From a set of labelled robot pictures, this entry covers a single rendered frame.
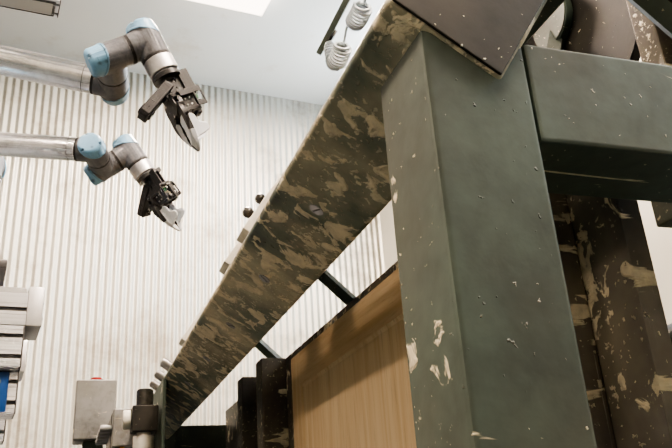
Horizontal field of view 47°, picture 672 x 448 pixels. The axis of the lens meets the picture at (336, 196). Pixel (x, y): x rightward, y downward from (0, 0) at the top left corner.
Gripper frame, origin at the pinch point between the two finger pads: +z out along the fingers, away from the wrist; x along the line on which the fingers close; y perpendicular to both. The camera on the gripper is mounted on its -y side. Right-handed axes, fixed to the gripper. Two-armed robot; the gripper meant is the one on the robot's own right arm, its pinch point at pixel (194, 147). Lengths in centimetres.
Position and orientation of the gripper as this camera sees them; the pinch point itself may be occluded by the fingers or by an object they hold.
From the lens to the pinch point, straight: 189.8
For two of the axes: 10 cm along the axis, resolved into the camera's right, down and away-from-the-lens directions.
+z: 4.8, 8.6, -1.7
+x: -4.1, 3.9, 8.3
